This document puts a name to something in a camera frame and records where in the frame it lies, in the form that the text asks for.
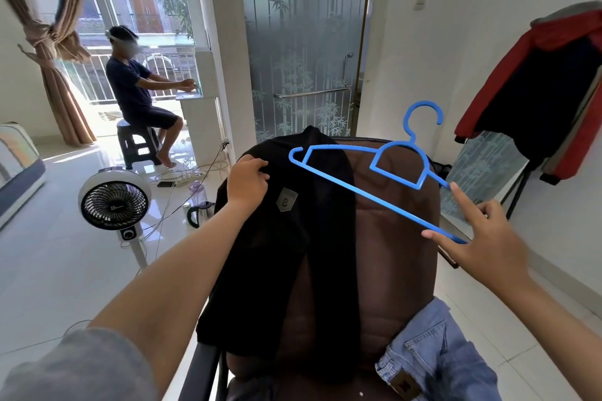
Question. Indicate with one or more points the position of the person's left hand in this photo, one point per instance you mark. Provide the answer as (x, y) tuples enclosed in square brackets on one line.
[(245, 183)]

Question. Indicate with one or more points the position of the person's right hand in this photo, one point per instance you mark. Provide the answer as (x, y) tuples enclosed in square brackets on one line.
[(491, 245)]

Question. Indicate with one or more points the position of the person's right middle finger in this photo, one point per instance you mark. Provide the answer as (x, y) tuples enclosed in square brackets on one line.
[(489, 209)]

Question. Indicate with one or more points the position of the person's right thumb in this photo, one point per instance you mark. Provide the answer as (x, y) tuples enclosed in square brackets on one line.
[(442, 238)]

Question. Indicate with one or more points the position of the person's left thumb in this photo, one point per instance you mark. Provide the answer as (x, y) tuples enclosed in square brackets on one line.
[(260, 164)]

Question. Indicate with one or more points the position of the black garment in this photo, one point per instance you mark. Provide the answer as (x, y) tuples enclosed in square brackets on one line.
[(287, 245)]

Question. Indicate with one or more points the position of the blue plastic clothes hanger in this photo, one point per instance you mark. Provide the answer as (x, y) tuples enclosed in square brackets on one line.
[(376, 165)]

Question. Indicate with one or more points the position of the person's left forearm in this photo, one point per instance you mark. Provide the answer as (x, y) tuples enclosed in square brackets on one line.
[(174, 274)]

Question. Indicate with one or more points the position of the person's right forearm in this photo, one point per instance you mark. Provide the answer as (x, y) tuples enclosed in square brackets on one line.
[(552, 335)]

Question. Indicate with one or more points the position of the black clothes rack stand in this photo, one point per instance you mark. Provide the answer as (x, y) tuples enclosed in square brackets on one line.
[(517, 194)]

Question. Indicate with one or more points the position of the brown leather office chair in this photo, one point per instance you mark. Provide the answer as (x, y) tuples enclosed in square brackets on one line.
[(376, 255)]

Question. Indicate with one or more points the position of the clear plastic bottle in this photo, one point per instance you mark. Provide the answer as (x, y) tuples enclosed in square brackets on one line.
[(196, 191)]

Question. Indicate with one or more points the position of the electric kettle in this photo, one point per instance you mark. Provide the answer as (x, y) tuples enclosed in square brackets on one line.
[(200, 213)]

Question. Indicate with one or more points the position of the white narrow counter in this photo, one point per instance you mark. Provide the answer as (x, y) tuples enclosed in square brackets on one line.
[(197, 114)]

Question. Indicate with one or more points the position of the white power strip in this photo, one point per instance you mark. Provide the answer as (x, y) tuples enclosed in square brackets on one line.
[(181, 177)]

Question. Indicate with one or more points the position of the black smartphone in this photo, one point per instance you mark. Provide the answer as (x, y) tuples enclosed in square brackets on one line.
[(166, 184)]

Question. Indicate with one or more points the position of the light blue denim jeans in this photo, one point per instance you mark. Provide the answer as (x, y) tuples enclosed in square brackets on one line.
[(435, 358)]

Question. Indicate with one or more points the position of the dark plastic stool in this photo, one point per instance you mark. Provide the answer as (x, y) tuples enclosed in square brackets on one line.
[(136, 142)]

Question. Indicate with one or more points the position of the red and black jacket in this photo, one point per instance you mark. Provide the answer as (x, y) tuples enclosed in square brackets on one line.
[(545, 95)]

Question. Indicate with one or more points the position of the frosted glass door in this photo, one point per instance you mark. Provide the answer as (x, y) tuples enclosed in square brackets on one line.
[(301, 39)]

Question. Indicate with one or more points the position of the white floor fan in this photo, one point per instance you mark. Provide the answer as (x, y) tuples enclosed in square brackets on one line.
[(115, 205)]

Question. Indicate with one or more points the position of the brown tied curtain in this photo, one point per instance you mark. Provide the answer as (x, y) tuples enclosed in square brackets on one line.
[(51, 39)]

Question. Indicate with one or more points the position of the mattress with blue edge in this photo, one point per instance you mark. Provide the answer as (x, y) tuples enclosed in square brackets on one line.
[(16, 170)]

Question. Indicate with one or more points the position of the person's grey sleeve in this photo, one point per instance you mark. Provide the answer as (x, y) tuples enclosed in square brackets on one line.
[(75, 368)]

